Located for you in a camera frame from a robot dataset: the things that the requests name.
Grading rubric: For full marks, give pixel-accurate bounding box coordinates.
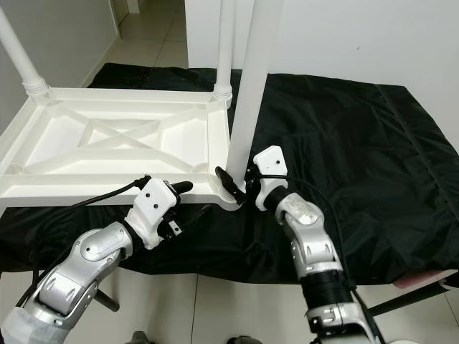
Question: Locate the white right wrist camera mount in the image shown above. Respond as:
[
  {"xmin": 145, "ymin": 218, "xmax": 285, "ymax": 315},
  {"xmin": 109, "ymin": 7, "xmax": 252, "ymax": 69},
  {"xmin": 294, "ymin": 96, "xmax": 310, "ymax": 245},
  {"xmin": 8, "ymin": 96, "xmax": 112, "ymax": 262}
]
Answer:
[{"xmin": 251, "ymin": 145, "xmax": 288, "ymax": 210}]

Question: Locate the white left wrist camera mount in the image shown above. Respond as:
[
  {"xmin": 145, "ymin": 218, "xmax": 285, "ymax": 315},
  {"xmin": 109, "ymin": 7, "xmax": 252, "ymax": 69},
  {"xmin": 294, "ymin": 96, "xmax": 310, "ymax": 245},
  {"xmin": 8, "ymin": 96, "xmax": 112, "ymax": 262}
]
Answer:
[{"xmin": 126, "ymin": 177, "xmax": 180, "ymax": 250}]

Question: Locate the black metal table leg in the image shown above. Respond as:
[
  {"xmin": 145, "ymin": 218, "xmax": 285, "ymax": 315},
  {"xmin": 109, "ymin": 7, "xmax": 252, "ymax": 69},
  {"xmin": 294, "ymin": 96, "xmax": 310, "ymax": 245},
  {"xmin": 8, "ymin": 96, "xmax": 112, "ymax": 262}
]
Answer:
[
  {"xmin": 366, "ymin": 283, "xmax": 459, "ymax": 316},
  {"xmin": 97, "ymin": 290, "xmax": 121, "ymax": 312}
]

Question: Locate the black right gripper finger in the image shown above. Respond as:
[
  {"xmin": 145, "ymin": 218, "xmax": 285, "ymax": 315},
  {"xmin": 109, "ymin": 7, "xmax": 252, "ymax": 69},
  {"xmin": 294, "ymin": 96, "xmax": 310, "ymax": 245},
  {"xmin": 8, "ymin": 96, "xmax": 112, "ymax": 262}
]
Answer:
[{"xmin": 215, "ymin": 166, "xmax": 242, "ymax": 199}]

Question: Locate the black cloth table cover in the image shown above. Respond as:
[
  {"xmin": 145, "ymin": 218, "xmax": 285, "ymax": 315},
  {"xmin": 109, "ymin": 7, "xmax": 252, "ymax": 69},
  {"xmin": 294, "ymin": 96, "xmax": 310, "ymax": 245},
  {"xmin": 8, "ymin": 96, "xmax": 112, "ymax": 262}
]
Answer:
[{"xmin": 0, "ymin": 63, "xmax": 459, "ymax": 280}]

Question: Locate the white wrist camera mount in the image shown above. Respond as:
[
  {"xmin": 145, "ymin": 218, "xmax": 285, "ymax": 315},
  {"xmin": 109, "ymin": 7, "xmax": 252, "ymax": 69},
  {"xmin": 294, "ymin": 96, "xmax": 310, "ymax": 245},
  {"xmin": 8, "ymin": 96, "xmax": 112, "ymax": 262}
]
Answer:
[
  {"xmin": 126, "ymin": 177, "xmax": 180, "ymax": 250},
  {"xmin": 251, "ymin": 145, "xmax": 288, "ymax": 210}
]

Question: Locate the white tapered plastic table leg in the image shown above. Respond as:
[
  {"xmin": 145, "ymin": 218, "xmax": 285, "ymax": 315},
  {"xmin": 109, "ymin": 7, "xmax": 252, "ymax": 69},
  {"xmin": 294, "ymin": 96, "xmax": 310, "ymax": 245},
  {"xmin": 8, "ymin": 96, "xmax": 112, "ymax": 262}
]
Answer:
[
  {"xmin": 214, "ymin": 0, "xmax": 236, "ymax": 102},
  {"xmin": 0, "ymin": 11, "xmax": 52, "ymax": 100},
  {"xmin": 226, "ymin": 0, "xmax": 286, "ymax": 186}
]

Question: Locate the white plastic children table top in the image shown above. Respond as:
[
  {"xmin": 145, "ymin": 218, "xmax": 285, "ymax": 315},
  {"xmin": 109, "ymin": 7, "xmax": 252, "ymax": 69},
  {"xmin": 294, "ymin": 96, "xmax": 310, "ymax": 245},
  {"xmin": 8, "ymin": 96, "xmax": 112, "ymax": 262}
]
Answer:
[{"xmin": 0, "ymin": 86, "xmax": 241, "ymax": 212}]

